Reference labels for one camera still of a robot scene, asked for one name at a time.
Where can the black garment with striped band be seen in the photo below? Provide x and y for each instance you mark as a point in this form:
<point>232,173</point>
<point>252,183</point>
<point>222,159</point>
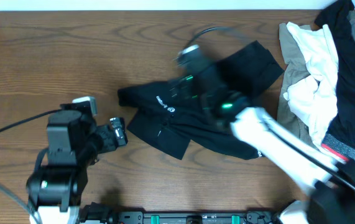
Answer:
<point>340,136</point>

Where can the white shirt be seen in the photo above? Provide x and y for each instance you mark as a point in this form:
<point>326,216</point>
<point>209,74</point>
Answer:
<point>321,61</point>

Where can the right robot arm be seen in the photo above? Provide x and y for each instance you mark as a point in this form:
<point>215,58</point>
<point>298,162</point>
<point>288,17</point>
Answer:
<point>328,183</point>

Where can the black polo shirt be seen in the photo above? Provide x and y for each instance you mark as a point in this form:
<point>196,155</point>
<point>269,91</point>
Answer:
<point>169,124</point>

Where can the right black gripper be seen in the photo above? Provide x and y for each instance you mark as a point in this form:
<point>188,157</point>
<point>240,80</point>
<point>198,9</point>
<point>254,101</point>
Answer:
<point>188,84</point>

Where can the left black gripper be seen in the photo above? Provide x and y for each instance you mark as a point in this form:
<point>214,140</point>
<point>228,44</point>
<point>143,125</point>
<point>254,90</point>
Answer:
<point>112,135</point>

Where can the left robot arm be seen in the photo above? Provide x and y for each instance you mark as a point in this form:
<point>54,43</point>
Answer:
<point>74,143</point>

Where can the khaki shorts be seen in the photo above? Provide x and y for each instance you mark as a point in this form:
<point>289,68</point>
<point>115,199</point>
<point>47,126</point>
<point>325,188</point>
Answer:
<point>296,98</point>

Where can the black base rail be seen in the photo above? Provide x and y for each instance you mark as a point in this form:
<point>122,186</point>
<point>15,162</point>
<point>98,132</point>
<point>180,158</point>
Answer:
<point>104,214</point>

